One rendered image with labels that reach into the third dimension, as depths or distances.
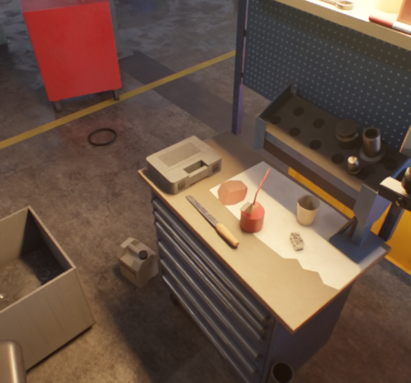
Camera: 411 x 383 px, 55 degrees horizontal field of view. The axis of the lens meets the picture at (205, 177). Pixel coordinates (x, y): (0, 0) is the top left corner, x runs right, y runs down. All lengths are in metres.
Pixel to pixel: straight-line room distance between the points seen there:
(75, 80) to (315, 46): 2.81
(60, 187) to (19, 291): 1.16
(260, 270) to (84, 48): 2.86
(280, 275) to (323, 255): 0.18
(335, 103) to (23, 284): 1.72
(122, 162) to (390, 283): 2.12
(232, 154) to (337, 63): 0.65
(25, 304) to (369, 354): 1.71
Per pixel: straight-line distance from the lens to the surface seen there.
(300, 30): 1.46
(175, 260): 1.84
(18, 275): 2.35
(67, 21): 3.69
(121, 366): 2.27
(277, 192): 1.62
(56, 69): 3.83
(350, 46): 1.34
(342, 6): 1.11
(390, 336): 2.50
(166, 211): 1.65
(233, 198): 1.55
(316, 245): 1.46
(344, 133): 1.29
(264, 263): 1.38
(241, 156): 1.77
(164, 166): 1.61
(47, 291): 1.94
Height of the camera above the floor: 2.06
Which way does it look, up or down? 42 degrees down
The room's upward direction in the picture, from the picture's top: straight up
